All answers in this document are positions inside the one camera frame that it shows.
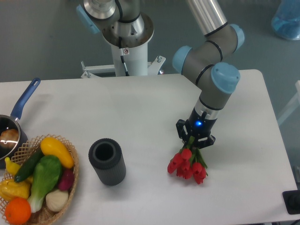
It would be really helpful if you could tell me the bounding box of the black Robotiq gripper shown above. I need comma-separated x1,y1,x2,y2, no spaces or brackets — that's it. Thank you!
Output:
176,98,222,149

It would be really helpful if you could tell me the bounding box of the red tulip bouquet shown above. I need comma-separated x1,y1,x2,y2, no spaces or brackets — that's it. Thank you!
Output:
167,136,208,185

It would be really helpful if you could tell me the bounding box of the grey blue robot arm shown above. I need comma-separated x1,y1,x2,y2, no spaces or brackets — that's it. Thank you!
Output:
76,0,245,149

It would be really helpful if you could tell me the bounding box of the dark grey ribbed vase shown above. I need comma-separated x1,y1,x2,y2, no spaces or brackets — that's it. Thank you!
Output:
88,138,126,186

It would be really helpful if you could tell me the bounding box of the black device at edge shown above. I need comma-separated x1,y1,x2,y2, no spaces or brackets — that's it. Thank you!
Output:
282,190,300,215

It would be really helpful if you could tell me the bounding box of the purple red radish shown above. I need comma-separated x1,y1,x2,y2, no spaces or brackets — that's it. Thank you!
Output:
58,169,75,191

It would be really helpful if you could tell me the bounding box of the blue transparent container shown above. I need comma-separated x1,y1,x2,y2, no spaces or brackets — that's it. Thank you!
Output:
271,0,300,40

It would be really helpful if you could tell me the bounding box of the yellow squash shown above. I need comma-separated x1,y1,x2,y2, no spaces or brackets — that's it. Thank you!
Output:
40,137,75,169

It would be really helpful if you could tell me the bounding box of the green bok choy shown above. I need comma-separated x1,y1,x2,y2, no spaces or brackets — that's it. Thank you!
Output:
28,155,62,213

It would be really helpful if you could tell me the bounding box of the white garlic bulb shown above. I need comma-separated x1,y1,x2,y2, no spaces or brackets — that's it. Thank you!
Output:
45,189,68,212

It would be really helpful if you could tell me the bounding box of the dark green cucumber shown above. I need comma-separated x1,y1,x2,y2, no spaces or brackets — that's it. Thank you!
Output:
14,148,44,183

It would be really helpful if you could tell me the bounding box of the woven wicker basket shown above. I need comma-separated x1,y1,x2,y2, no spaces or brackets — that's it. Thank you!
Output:
0,135,79,225

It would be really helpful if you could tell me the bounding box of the brown bread in pan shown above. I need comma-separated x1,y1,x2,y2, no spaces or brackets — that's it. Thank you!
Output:
0,129,19,150

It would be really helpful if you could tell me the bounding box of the small yellow banana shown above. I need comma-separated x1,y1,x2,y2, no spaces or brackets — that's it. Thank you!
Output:
4,157,33,184

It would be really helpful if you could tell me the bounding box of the orange fruit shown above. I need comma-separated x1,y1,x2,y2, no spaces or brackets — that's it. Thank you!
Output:
5,197,31,225

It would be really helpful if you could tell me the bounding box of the yellow bell pepper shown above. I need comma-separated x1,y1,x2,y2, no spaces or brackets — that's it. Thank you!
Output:
0,179,31,202

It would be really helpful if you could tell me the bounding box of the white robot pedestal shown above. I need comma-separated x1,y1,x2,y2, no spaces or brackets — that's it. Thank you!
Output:
81,12,166,78

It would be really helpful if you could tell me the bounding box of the black cable on pedestal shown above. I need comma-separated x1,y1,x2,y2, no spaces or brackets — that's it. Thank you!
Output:
118,37,130,76

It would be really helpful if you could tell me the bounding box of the blue handled saucepan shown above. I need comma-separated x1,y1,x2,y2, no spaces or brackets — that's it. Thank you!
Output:
0,78,41,169

